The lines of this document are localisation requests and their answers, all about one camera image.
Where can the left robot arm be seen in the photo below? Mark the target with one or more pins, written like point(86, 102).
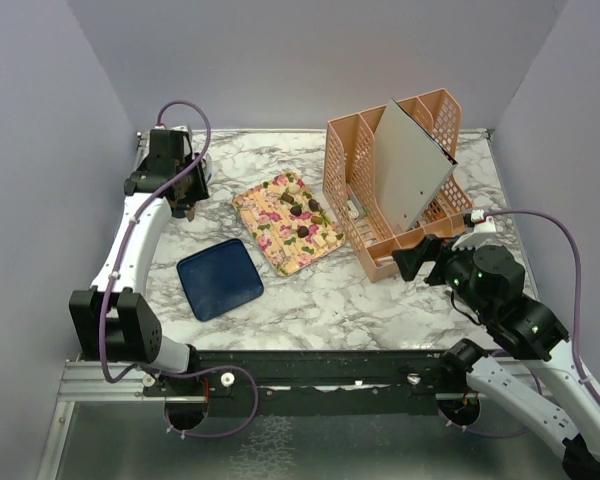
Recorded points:
point(113, 321)

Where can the dark heart chocolate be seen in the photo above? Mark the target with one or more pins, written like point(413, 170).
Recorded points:
point(303, 231)
point(296, 210)

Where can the blue box lid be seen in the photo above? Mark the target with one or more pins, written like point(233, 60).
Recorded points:
point(219, 279)

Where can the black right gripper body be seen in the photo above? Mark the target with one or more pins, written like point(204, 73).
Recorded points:
point(452, 267)

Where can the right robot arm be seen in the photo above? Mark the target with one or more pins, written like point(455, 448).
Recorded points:
point(490, 282)

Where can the floral serving tray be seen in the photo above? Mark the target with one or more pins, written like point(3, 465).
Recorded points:
point(274, 228)

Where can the grey board in organizer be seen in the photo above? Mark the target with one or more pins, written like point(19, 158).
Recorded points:
point(410, 167)

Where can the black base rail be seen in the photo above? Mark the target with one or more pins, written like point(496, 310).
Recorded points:
point(314, 383)

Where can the peach plastic desk organizer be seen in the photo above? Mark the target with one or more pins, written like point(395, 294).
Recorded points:
point(349, 181)

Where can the blue chocolate box with insert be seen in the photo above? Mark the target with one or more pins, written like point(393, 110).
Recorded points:
point(206, 172)

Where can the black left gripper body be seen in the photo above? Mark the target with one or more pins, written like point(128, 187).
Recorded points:
point(188, 161)

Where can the white rectangular chocolate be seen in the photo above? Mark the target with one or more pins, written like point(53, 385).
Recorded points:
point(319, 241)

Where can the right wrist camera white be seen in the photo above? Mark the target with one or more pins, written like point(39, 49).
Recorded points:
point(479, 228)

